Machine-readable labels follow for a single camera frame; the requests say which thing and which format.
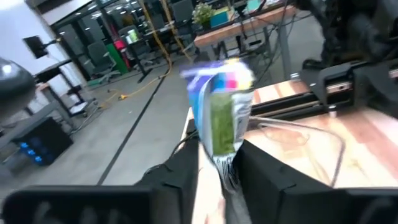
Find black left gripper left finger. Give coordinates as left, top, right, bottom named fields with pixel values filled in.
left=135, top=136, right=200, bottom=224

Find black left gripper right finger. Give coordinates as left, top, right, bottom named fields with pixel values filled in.
left=232, top=139, right=331, bottom=224

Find blue granola bar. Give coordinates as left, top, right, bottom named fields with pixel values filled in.
left=179, top=58, right=256, bottom=192

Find clear plastic bin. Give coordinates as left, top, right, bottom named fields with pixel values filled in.
left=248, top=115, right=347, bottom=189

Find green panel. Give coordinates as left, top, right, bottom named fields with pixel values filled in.
left=106, top=42, right=130, bottom=75

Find black computer case blue lights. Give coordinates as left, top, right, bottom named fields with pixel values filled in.
left=11, top=116, right=75, bottom=167

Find grey office chair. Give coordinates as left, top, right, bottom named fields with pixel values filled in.
left=86, top=41, right=121, bottom=79

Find wooden office desk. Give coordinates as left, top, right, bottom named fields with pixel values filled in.
left=193, top=5, right=297, bottom=62

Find black side desk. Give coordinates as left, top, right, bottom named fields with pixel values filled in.
left=33, top=58, right=98, bottom=116

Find teal box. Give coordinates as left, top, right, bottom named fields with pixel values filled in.
left=210, top=11, right=229, bottom=29

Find potted leafy plant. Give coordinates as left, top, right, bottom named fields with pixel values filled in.
left=192, top=2, right=216, bottom=30

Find dark grey rounded object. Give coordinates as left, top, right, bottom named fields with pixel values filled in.
left=0, top=57, right=37, bottom=121

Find black power cable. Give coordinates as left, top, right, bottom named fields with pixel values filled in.
left=170, top=129, right=200, bottom=156

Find black aluminium table frame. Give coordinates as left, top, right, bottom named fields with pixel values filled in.
left=251, top=91, right=331, bottom=121

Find yellow floor cable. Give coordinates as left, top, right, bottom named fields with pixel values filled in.
left=98, top=0, right=193, bottom=110

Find black wall monitor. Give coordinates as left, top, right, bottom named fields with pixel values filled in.
left=22, top=35, right=48, bottom=60

